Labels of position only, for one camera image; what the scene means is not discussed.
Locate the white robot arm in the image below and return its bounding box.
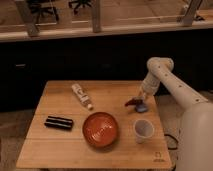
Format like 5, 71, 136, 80
141, 57, 213, 171

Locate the blue sponge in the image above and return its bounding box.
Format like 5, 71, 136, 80
136, 104, 148, 113

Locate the red bowl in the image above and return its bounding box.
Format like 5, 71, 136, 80
82, 112, 119, 148

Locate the white tube bottle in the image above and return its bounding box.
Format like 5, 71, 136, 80
71, 83, 93, 110

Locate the wooden table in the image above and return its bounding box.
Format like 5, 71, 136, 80
17, 81, 172, 169

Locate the black rectangular case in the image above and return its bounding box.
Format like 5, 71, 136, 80
44, 116, 73, 130

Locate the black office chair base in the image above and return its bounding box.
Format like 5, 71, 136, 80
68, 0, 91, 14

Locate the black office chair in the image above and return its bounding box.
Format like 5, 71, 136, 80
26, 0, 59, 21

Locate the black cable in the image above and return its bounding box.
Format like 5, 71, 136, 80
163, 133, 179, 151

